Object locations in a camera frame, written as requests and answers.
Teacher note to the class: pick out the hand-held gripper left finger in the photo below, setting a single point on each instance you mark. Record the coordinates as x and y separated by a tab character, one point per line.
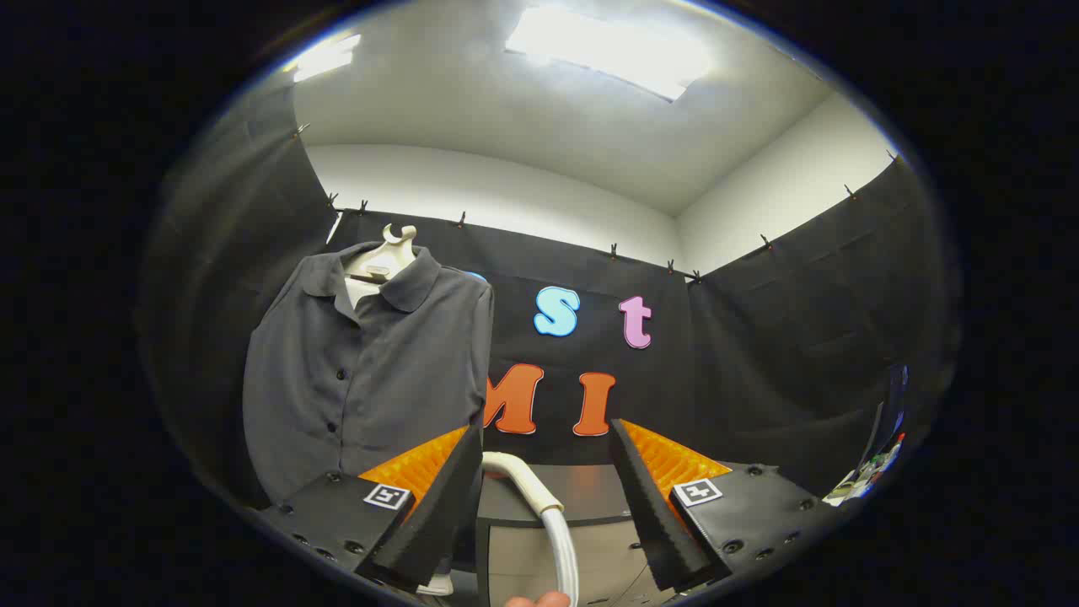
438	514

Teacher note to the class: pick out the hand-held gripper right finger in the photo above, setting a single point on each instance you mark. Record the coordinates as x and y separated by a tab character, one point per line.
649	506

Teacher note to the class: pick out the white garment steamer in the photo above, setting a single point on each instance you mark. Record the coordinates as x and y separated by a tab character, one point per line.
539	497

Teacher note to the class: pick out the dark grey button shirt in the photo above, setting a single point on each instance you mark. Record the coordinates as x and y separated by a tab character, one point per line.
379	388

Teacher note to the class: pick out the white clothes hanger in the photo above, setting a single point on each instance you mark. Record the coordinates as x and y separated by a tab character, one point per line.
389	253

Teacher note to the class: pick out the white shoe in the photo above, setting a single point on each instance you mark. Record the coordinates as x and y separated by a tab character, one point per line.
436	584

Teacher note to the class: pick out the black backdrop cloth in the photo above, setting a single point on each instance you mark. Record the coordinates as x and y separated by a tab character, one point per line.
759	379

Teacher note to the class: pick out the clutter of coloured items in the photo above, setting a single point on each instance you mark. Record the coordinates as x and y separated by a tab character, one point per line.
877	455

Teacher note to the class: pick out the row of small backdrop clips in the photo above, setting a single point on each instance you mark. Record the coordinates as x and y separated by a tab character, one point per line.
614	250

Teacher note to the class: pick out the large ceiling light panel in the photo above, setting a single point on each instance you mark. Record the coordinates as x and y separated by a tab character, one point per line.
611	51

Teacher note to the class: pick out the small ceiling light panel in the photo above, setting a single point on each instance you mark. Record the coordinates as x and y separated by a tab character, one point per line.
324	57

